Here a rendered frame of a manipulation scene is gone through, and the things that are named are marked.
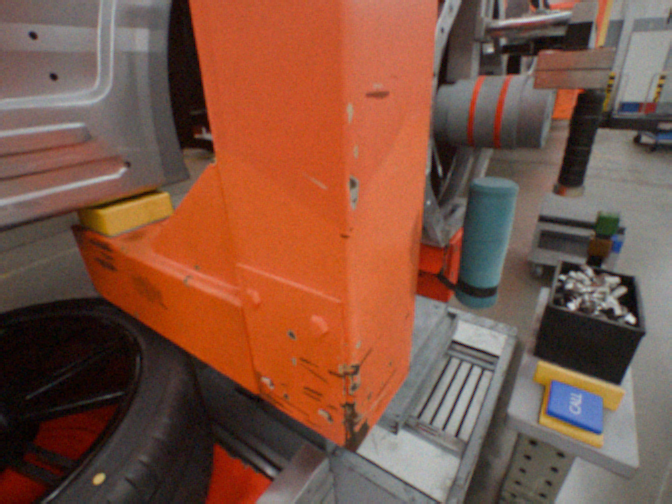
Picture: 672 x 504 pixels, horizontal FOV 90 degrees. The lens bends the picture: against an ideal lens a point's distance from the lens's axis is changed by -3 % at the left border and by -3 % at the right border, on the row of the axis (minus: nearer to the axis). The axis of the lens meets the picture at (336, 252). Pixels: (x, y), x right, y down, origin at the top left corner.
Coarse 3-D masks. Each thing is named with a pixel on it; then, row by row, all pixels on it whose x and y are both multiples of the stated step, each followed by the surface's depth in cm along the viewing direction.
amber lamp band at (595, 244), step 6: (594, 240) 71; (600, 240) 70; (606, 240) 70; (612, 240) 70; (588, 246) 72; (594, 246) 71; (600, 246) 71; (606, 246) 70; (588, 252) 72; (594, 252) 72; (600, 252) 71; (606, 252) 70
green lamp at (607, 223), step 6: (600, 216) 69; (606, 216) 68; (612, 216) 68; (618, 216) 68; (594, 222) 72; (600, 222) 69; (606, 222) 68; (612, 222) 68; (618, 222) 67; (594, 228) 70; (600, 228) 69; (606, 228) 69; (612, 228) 68; (606, 234) 69; (612, 234) 69
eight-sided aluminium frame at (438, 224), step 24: (456, 0) 52; (480, 48) 83; (480, 72) 88; (504, 72) 87; (432, 96) 52; (432, 120) 55; (480, 168) 92; (432, 192) 62; (456, 192) 92; (432, 216) 65; (456, 216) 82; (432, 240) 74
